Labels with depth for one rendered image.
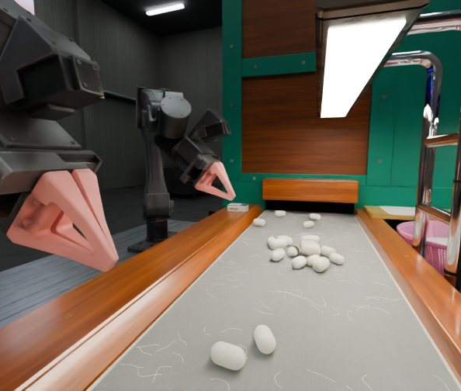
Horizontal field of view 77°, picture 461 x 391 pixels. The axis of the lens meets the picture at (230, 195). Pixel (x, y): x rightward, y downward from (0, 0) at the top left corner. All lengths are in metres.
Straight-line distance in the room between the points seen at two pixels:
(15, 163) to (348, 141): 0.94
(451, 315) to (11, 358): 0.43
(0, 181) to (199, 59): 10.91
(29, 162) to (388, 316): 0.40
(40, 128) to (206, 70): 10.63
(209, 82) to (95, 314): 10.47
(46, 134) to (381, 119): 0.93
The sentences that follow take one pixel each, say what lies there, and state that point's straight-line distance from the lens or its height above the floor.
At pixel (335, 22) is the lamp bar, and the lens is 0.28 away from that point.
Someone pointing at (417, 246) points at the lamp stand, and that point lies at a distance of 0.66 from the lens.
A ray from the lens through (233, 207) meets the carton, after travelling 0.90.
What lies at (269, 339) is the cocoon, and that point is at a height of 0.76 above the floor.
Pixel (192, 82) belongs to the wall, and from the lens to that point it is 11.03.
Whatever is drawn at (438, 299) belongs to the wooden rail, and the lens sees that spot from 0.44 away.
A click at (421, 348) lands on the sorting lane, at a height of 0.74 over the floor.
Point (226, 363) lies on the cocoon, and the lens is 0.30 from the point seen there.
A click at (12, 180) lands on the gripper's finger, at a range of 0.23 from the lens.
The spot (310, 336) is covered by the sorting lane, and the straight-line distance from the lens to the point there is 0.36.
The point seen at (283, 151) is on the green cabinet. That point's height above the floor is 0.95.
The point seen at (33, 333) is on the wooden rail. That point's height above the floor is 0.76.
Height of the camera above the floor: 0.93
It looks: 8 degrees down
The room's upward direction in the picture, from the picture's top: straight up
